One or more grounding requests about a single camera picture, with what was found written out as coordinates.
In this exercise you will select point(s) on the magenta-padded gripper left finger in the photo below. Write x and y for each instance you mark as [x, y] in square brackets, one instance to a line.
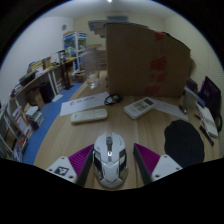
[76, 163]

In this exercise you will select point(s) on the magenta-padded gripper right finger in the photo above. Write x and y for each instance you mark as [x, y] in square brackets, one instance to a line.
[153, 164]

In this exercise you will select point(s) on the white gaming computer mouse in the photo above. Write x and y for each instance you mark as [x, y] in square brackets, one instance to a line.
[110, 160]

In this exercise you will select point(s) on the black round mouse pad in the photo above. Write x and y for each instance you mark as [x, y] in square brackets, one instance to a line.
[184, 143]

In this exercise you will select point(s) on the blue floor mat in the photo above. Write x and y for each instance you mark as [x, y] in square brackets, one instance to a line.
[45, 123]

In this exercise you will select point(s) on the blank white paper sheet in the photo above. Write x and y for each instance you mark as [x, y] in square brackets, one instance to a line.
[170, 109]

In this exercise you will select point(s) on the white remote control with display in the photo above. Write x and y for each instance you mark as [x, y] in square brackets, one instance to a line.
[138, 107]

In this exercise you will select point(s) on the white paper sheet with writing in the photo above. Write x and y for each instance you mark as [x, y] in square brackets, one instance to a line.
[83, 102]

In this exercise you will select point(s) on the bookshelf with books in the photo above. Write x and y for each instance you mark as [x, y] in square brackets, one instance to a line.
[16, 130]

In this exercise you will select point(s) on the white book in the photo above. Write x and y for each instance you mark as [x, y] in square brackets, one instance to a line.
[208, 120]

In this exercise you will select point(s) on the long blue box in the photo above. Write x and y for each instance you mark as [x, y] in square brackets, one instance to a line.
[195, 95]

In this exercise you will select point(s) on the black monitor screen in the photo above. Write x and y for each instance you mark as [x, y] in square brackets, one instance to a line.
[211, 93]

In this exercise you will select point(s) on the black stand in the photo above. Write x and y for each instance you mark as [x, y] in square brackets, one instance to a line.
[65, 71]

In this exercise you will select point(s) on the clear glass jar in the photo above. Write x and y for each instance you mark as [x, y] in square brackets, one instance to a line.
[92, 71]

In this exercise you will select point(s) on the large brown cardboard box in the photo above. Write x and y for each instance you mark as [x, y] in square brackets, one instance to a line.
[140, 60]

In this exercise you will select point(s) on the glass door display cabinet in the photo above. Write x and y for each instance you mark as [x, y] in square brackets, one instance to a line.
[75, 46]

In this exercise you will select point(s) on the cluttered wooden wall desk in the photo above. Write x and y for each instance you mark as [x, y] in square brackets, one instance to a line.
[36, 75]

